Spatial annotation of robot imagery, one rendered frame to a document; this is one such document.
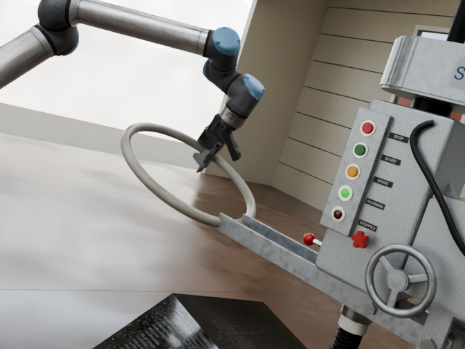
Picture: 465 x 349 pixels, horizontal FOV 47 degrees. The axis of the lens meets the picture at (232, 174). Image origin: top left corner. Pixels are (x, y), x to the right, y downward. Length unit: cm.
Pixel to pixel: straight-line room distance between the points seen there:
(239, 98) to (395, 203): 77
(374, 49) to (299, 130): 198
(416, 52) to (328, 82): 872
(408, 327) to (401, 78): 54
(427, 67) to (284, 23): 869
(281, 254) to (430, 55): 60
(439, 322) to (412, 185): 29
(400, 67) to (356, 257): 43
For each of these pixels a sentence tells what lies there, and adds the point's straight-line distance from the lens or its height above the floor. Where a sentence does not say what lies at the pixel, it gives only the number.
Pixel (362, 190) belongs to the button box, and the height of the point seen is 135.
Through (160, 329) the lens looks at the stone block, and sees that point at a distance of 162.
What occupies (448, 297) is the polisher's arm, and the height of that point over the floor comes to 121.
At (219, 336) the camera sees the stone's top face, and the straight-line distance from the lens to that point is 153.
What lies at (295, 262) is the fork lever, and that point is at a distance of 139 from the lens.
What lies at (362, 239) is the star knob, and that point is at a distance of 121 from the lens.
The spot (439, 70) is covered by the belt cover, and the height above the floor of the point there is 164.
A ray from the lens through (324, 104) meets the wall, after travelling 988.
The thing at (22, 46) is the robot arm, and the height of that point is 141.
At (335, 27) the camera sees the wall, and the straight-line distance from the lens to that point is 1026.
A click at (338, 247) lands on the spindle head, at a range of 128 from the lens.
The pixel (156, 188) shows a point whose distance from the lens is 149.
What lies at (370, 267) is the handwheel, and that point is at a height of 121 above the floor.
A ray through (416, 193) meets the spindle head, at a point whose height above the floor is 138.
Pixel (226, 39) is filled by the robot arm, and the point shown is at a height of 162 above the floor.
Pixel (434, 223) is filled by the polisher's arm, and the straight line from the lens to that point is 120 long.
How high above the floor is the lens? 147
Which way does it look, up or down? 8 degrees down
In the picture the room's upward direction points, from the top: 17 degrees clockwise
